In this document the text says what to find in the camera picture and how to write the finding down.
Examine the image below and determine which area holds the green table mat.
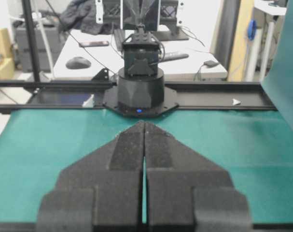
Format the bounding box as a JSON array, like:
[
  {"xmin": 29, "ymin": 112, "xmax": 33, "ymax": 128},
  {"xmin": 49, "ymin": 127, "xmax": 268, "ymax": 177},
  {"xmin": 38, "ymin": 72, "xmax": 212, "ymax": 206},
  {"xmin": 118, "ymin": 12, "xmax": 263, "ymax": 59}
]
[{"xmin": 0, "ymin": 110, "xmax": 293, "ymax": 224}]

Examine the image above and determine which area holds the cardboard box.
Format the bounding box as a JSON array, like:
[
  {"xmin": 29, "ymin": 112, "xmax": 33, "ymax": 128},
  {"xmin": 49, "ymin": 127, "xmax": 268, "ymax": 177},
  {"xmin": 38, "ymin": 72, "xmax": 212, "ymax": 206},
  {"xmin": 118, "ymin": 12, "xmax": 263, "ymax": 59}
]
[{"xmin": 0, "ymin": 28, "xmax": 15, "ymax": 80}]

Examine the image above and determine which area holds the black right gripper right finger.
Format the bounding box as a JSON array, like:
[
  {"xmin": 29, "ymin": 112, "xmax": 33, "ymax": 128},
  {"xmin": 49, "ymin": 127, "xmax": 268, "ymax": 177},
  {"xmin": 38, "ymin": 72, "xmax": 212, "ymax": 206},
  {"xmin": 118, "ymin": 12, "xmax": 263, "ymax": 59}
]
[{"xmin": 145, "ymin": 122, "xmax": 252, "ymax": 232}]

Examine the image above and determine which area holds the black aluminium frame rail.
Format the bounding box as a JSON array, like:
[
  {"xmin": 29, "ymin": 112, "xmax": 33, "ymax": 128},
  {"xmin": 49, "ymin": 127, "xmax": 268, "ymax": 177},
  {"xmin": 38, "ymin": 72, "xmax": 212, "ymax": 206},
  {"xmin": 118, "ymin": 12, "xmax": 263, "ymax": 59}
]
[{"xmin": 0, "ymin": 81, "xmax": 276, "ymax": 117}]

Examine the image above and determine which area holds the green backdrop sheet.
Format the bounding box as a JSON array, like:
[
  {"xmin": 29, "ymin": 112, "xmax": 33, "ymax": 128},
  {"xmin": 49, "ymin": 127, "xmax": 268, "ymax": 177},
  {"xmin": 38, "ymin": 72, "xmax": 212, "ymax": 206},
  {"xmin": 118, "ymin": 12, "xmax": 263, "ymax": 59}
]
[{"xmin": 262, "ymin": 0, "xmax": 293, "ymax": 131}]

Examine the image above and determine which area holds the black vertical frame post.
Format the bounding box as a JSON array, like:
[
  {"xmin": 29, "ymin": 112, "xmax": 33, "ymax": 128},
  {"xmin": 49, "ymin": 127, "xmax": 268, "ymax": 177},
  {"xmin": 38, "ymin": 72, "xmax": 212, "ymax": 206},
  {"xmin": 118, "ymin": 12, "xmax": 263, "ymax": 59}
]
[{"xmin": 21, "ymin": 0, "xmax": 40, "ymax": 82}]

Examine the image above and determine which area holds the white office desk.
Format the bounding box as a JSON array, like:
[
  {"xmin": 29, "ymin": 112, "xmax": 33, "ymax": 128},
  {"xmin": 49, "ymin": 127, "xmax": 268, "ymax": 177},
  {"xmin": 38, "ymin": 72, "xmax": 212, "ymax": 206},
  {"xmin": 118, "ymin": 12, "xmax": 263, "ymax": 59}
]
[{"xmin": 54, "ymin": 30, "xmax": 227, "ymax": 81}]

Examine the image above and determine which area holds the black smartphone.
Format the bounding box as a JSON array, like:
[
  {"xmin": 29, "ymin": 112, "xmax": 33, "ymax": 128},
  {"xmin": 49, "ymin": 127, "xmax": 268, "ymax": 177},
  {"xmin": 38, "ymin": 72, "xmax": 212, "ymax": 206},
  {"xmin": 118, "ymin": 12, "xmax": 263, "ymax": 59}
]
[{"xmin": 79, "ymin": 41, "xmax": 110, "ymax": 48}]

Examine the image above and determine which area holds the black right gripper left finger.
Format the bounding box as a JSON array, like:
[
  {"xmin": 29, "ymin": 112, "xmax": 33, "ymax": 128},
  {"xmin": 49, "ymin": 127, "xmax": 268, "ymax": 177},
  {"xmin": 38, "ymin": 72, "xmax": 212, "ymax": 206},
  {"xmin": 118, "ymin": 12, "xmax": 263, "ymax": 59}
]
[{"xmin": 36, "ymin": 121, "xmax": 145, "ymax": 232}]

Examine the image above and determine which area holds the dark jacket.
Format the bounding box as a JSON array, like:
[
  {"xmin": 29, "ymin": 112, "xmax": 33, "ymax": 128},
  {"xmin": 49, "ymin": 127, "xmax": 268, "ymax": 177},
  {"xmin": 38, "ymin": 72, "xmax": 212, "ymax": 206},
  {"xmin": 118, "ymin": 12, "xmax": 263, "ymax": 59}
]
[{"xmin": 58, "ymin": 0, "xmax": 112, "ymax": 35}]

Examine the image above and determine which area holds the black computer mouse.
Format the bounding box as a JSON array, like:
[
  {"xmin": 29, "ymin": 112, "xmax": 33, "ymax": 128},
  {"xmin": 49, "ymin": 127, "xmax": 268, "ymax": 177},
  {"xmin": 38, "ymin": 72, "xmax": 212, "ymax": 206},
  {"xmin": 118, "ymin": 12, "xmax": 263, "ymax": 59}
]
[{"xmin": 66, "ymin": 57, "xmax": 91, "ymax": 70}]

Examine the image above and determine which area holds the black monitor stand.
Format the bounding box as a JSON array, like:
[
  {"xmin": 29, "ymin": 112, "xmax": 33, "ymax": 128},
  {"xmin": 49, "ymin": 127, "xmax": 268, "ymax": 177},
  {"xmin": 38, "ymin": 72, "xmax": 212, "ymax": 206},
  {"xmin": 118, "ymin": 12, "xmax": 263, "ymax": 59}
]
[{"xmin": 153, "ymin": 0, "xmax": 189, "ymax": 42}]

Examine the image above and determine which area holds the black remote control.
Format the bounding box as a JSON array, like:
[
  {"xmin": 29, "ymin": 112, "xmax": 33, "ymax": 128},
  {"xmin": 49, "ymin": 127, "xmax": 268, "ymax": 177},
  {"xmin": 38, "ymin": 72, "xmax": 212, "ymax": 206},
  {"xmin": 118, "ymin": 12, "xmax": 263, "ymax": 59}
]
[{"xmin": 162, "ymin": 52, "xmax": 189, "ymax": 62}]

